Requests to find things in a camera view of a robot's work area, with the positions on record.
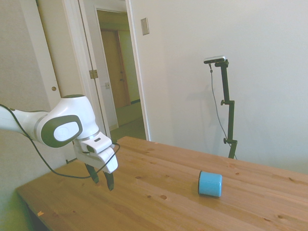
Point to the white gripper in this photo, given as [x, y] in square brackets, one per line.
[108, 161]

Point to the blue enamel mug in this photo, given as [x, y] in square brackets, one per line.
[210, 184]

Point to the small metal door latch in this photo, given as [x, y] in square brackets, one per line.
[106, 84]

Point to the brass door hinge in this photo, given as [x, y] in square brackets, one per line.
[93, 73]

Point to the brown wooden door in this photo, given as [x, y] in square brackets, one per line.
[115, 72]

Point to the white open door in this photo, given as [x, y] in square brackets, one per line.
[65, 48]

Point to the black jointed camera stand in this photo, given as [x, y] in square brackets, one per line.
[228, 108]

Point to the beige wall switch plate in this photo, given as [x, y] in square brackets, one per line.
[144, 26]

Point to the grey camera on stand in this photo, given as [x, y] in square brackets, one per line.
[214, 59]

